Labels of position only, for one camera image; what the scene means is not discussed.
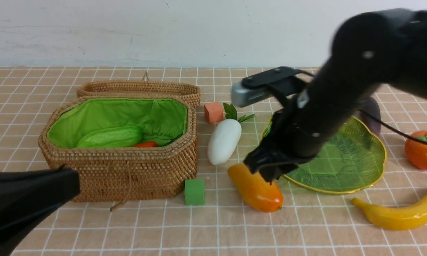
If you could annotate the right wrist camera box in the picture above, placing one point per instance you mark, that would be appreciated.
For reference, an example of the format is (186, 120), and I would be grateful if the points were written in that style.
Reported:
(279, 83)

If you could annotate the green toy cucumber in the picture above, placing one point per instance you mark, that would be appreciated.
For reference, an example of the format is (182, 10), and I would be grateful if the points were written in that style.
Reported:
(116, 137)

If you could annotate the orange foam cube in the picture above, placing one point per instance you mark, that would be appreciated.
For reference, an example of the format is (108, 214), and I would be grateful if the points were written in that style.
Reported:
(213, 112)

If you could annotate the green foam cube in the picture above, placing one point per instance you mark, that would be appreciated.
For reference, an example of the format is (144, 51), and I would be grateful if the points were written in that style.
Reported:
(194, 192)

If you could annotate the green leaf-shaped glass plate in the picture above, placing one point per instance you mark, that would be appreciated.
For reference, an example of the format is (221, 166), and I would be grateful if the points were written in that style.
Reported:
(354, 159)

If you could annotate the orange toy persimmon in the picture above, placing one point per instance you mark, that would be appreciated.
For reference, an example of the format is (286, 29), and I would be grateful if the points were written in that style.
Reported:
(416, 152)

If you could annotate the purple toy eggplant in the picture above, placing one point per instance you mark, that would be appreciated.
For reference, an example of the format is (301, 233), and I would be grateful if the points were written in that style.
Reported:
(370, 115)

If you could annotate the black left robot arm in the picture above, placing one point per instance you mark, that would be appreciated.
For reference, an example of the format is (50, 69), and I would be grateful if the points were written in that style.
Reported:
(28, 198)

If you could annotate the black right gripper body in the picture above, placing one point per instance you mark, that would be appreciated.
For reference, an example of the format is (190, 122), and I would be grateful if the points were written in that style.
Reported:
(283, 149)

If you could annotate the white toy radish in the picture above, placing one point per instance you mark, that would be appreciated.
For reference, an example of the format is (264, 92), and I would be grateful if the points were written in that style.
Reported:
(225, 137)

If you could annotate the orange toy carrot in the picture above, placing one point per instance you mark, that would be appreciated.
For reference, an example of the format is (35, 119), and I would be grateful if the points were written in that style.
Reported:
(146, 144)

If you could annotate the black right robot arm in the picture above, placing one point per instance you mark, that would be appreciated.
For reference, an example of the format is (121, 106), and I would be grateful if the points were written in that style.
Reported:
(369, 49)

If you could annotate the orange yellow toy mango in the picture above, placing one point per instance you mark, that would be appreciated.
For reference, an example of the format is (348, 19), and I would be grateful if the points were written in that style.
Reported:
(254, 190)

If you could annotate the woven wicker basket lid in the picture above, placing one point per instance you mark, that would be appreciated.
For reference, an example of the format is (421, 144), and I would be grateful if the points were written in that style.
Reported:
(191, 94)

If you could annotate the woven wicker basket green lining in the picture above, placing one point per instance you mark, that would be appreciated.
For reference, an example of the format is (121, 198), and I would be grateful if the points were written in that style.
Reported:
(127, 173)

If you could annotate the yellow toy banana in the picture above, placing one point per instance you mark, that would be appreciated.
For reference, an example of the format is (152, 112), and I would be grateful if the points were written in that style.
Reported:
(403, 218)

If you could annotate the beige checkered tablecloth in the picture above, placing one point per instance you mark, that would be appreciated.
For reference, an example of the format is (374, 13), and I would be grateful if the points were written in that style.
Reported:
(309, 224)

